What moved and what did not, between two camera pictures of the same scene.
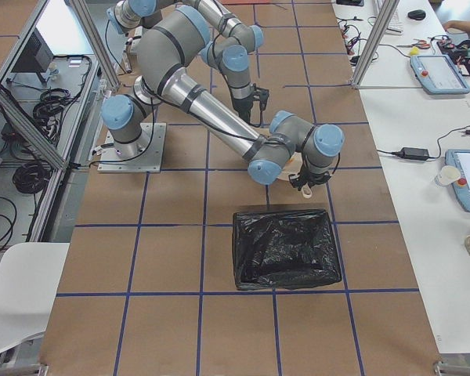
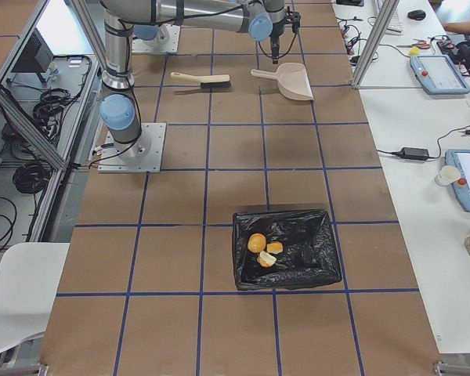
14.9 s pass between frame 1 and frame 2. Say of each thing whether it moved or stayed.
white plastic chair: stayed
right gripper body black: moved
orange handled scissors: stayed
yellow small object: stayed
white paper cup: stayed
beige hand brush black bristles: moved
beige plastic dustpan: moved
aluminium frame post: stayed
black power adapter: stayed
